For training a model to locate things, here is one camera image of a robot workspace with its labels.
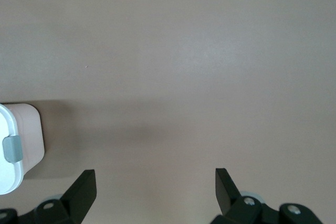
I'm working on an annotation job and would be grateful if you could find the white box lid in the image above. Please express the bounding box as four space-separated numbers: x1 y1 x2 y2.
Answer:
0 103 26 196

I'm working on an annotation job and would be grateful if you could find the pink translucent plastic box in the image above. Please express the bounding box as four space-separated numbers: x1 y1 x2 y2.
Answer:
2 103 45 180

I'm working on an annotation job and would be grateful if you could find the grey lid latch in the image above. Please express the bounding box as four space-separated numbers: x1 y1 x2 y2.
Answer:
2 135 24 163

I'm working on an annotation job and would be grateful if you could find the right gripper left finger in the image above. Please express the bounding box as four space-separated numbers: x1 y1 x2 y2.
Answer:
0 170 97 224

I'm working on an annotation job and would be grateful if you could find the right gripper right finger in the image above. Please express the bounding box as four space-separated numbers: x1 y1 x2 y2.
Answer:
215 168 322 224

